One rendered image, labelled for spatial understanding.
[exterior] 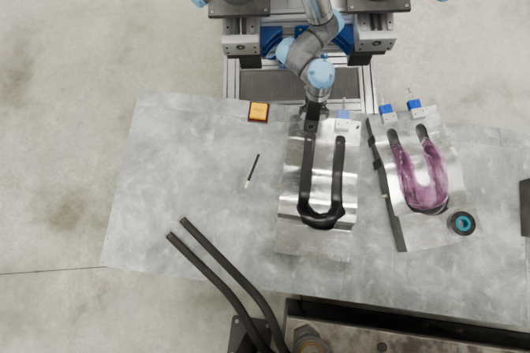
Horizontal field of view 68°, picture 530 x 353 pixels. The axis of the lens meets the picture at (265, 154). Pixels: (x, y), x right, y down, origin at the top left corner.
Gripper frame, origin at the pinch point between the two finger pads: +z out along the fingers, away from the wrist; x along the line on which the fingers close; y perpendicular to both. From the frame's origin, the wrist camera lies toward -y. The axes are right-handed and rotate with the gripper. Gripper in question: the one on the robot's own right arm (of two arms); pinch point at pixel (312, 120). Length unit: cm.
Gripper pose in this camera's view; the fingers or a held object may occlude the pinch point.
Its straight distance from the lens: 144.9
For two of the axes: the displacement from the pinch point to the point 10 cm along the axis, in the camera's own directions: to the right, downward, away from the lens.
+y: 1.3, -9.6, 2.5
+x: -9.9, -1.2, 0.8
